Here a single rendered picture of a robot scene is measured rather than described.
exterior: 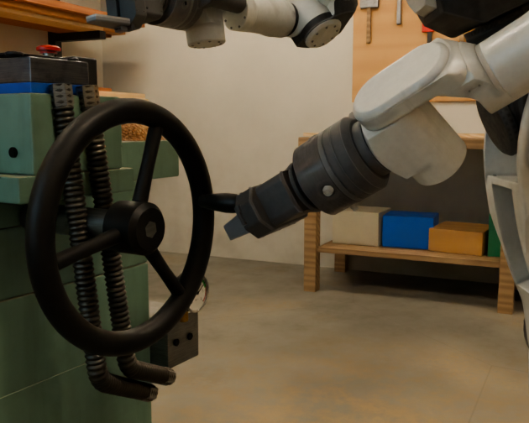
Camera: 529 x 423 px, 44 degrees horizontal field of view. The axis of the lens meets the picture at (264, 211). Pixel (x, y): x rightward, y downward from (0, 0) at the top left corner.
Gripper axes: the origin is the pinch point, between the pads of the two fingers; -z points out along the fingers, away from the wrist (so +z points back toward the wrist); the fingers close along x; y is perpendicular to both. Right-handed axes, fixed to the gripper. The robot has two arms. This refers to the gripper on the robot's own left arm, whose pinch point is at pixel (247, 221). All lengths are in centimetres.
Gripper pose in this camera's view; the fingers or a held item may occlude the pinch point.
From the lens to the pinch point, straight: 80.2
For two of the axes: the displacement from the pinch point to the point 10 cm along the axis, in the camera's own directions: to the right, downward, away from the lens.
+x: 4.9, -1.8, 8.5
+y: -4.6, -8.8, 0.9
